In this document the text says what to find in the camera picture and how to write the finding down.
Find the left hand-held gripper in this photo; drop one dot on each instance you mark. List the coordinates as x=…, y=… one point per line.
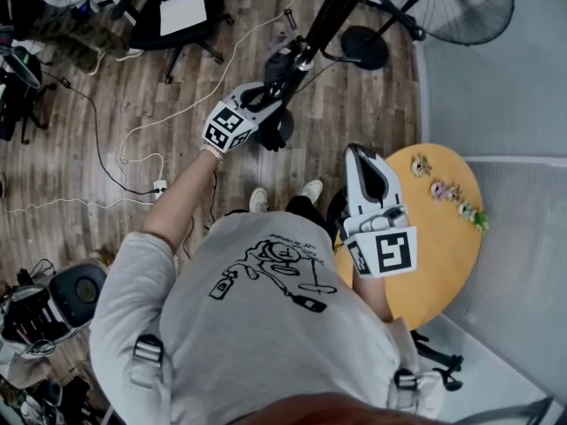
x=226, y=126

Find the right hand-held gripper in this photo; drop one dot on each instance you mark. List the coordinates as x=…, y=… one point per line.
x=390, y=250

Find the black coat stand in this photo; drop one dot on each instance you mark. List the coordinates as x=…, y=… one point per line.
x=341, y=2

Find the person's left forearm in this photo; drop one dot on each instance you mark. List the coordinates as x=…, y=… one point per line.
x=186, y=188

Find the person's right forearm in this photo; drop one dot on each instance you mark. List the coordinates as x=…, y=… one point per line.
x=374, y=295

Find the small beige potted plant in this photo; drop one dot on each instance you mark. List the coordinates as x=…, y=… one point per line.
x=421, y=165

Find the person's right white shoe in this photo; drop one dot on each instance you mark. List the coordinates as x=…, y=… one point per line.
x=311, y=190

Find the person's white shoe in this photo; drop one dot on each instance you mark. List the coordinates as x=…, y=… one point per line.
x=258, y=199
x=311, y=190

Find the small pink potted plant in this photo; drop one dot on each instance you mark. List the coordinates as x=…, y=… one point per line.
x=443, y=190

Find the person's black trousers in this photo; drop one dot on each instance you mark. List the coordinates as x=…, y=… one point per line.
x=301, y=208

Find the round wooden table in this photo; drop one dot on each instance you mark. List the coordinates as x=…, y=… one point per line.
x=438, y=255

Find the person's left white shoe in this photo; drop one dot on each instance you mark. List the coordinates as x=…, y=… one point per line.
x=258, y=199

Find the small green potted plant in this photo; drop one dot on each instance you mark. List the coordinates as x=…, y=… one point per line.
x=474, y=215

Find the white sheet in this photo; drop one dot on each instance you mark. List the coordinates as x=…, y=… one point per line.
x=182, y=13

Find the black office chair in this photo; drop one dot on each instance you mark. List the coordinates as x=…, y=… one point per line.
x=150, y=33
x=20, y=100

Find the white power strip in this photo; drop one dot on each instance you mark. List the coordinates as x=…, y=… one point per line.
x=160, y=187

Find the black standing fan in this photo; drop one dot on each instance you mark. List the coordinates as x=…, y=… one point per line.
x=447, y=7

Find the person's grey shirt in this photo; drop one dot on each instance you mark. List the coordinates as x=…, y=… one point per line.
x=266, y=348

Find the black rounded device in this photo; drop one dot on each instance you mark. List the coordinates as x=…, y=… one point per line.
x=80, y=290

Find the black equipment case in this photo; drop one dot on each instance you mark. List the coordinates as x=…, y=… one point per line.
x=28, y=317

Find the black gear pile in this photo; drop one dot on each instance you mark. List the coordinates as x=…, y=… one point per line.
x=66, y=396

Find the black metal base frame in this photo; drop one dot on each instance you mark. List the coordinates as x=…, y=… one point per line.
x=443, y=361

